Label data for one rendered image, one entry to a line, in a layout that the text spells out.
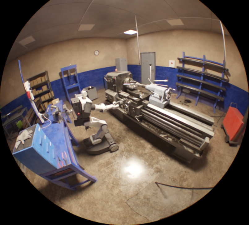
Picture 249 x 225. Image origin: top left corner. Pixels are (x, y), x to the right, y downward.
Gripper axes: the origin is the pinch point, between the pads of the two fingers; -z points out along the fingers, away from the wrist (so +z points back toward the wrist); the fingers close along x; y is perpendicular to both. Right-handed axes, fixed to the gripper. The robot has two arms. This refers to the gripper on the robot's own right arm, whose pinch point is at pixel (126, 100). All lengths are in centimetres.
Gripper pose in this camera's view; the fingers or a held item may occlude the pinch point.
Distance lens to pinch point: 159.2
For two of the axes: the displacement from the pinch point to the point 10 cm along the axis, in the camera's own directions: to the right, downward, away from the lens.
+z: -7.7, 3.3, -5.4
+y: 6.3, 2.9, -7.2
